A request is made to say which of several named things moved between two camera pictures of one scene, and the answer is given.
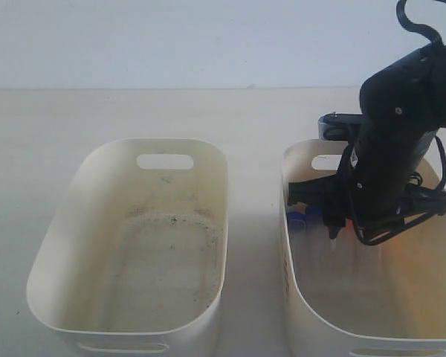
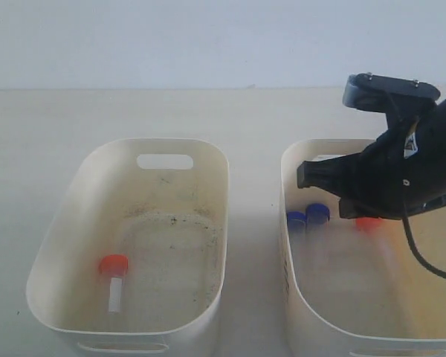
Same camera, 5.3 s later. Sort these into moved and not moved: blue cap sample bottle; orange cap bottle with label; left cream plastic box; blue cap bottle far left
Moved: orange cap bottle with label
Not moved: blue cap sample bottle; left cream plastic box; blue cap bottle far left
